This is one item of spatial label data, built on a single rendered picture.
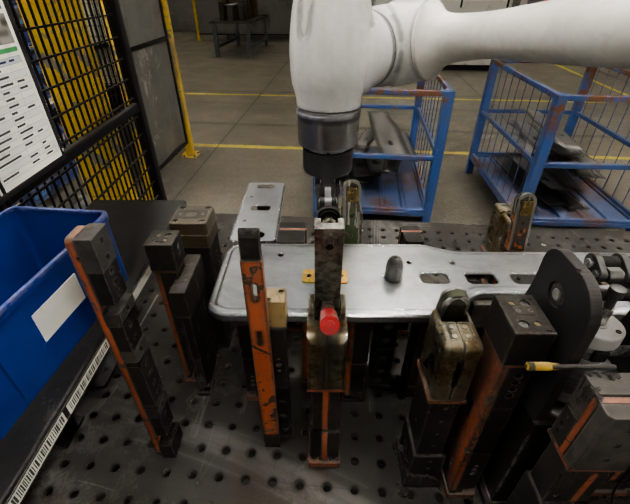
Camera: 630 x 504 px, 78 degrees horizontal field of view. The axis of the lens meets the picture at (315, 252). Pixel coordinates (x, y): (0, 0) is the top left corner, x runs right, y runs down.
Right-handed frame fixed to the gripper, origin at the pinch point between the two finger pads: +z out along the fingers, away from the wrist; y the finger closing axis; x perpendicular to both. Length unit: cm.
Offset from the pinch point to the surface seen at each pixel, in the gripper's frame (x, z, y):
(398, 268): -12.9, 1.7, -1.4
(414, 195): -69, 89, 200
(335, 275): -0.9, -8.4, -16.1
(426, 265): -19.6, 4.9, 3.8
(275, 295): 7.8, -1.6, -12.5
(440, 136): -70, 36, 171
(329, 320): 0.1, -9.8, -25.8
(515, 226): -39.2, 1.2, 12.4
